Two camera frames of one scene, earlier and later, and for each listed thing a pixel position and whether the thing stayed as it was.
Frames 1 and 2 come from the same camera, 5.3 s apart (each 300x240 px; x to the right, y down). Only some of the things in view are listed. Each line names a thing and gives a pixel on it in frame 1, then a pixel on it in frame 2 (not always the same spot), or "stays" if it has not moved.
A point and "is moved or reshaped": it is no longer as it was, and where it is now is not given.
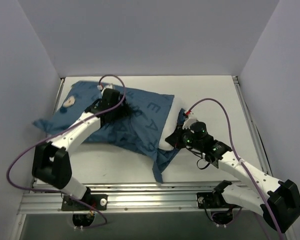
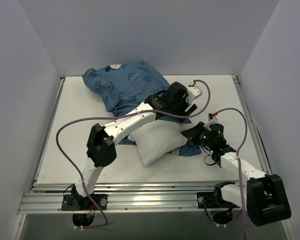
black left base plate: x=99 y=202 stays
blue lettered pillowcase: x=138 y=130 to x=127 y=84
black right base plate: x=209 y=200 stays
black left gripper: x=120 y=110 to x=184 y=106
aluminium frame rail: x=155 y=197 stays
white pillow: x=171 y=125 is moved or reshaped
